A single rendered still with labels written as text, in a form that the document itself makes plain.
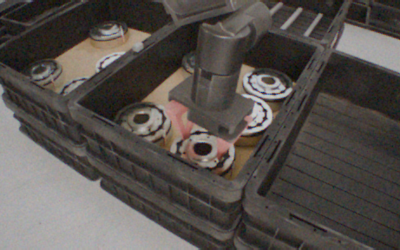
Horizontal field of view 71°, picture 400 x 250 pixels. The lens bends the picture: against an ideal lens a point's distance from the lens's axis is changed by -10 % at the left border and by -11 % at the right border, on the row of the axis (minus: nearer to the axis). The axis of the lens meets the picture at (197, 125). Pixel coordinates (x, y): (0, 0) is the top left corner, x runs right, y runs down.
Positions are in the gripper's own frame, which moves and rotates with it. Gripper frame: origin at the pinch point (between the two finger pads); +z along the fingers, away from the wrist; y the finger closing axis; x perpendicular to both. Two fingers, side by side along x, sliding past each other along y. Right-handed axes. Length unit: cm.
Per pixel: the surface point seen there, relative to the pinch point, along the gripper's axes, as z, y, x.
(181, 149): 1.8, 2.7, 1.7
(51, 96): -2.7, 23.5, 9.6
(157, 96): 5.3, 16.5, -9.4
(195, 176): -4.8, -4.1, 9.1
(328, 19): -1, -2, -69
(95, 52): 6.9, 40.8, -14.5
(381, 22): 24, -22, -176
